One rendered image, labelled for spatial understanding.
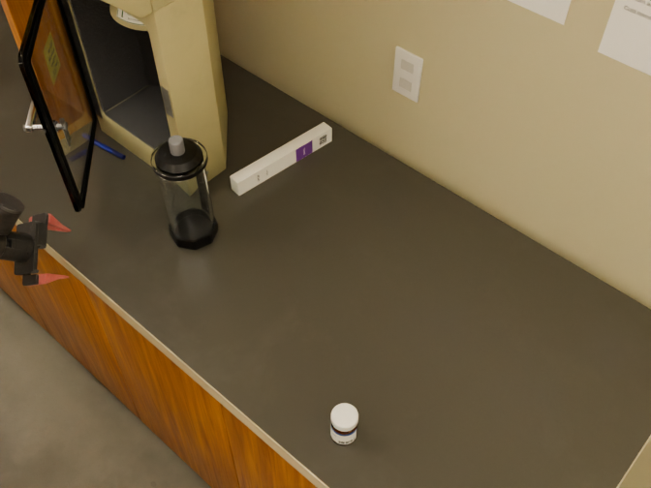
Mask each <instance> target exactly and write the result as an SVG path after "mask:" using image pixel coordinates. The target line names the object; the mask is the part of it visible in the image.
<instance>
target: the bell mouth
mask: <svg viewBox="0 0 651 488"><path fill-rule="evenodd" d="M109 11H110V14H111V16H112V18H113V19H114V20H115V21H116V22H118V23H119V24H121V25H123V26H125V27H128V28H131V29H134V30H140V31H147V29H146V27H145V26H144V24H143V23H142V22H141V21H139V20H137V19H136V18H134V17H133V16H131V15H129V14H127V13H125V12H124V11H122V10H120V9H119V8H116V7H114V6H112V5H110V6H109Z"/></svg>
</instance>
